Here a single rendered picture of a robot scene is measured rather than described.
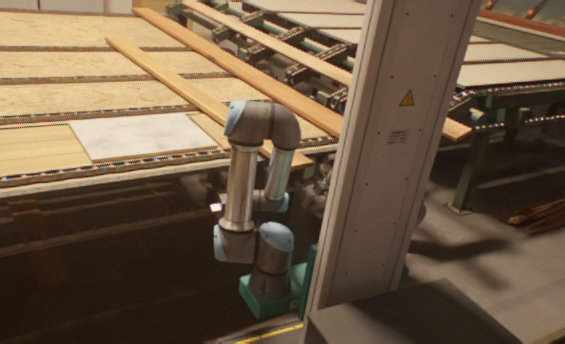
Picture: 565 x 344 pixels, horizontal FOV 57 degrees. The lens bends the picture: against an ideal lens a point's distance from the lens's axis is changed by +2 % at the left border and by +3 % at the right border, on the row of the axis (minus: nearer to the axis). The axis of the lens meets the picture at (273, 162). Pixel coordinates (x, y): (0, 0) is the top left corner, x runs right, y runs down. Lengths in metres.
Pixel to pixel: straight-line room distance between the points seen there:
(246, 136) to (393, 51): 0.49
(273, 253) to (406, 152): 0.53
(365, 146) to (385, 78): 0.20
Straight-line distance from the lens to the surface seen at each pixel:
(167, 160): 2.36
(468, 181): 4.22
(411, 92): 1.51
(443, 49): 1.54
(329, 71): 3.88
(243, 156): 1.58
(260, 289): 1.77
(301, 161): 2.42
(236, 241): 1.66
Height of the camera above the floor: 1.87
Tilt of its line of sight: 25 degrees down
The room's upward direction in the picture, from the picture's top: 8 degrees clockwise
